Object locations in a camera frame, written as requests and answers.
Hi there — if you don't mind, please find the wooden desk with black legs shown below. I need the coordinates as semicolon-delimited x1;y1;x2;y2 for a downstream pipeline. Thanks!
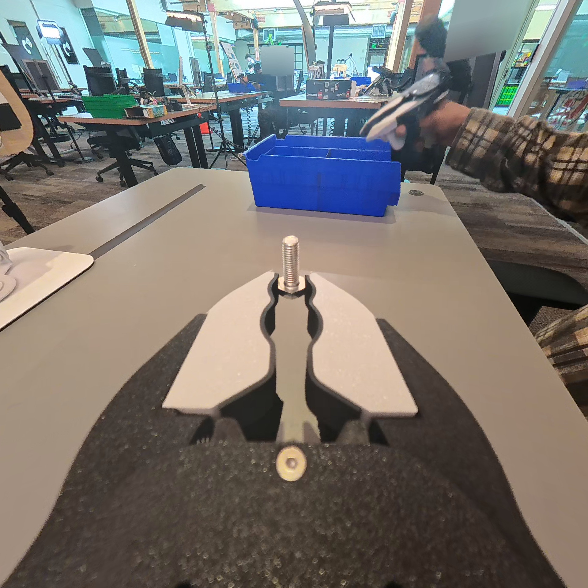
279;94;391;138
57;103;217;187

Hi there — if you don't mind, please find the wooden-framed instruction board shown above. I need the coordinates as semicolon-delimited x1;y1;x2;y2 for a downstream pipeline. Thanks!
0;69;36;159

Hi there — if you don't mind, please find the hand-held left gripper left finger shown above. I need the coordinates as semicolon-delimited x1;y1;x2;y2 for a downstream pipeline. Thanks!
162;271;282;420

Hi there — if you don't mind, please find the blue plastic bin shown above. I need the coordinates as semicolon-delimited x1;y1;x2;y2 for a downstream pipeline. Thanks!
243;134;401;217

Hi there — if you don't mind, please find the black printed box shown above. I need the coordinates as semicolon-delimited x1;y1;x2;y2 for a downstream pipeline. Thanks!
305;79;357;101

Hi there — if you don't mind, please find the green plastic crate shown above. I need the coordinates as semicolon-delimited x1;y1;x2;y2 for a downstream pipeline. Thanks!
82;94;138;119

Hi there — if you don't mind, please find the person's right hand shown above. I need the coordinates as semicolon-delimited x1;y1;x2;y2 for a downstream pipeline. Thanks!
426;100;470;147

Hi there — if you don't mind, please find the softbox light on stand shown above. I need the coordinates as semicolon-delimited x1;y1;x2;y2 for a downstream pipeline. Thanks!
164;10;246;172

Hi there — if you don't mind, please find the white tablet stand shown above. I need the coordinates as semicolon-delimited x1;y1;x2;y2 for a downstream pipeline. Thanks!
0;243;95;330

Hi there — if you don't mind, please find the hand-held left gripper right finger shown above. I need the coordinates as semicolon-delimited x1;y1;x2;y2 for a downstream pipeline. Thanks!
304;273;419;420

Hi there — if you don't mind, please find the person's right forearm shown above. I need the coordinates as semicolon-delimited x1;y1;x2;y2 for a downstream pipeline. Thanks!
445;106;588;227

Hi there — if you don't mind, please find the steel hex bolt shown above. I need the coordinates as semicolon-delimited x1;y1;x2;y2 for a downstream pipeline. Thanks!
277;235;304;298

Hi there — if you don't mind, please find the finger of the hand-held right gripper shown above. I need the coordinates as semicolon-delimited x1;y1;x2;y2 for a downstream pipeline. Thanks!
360;107;406;150
385;73;450;118

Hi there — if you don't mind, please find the person's plaid shirt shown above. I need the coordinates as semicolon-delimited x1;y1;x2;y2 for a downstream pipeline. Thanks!
534;303;588;421

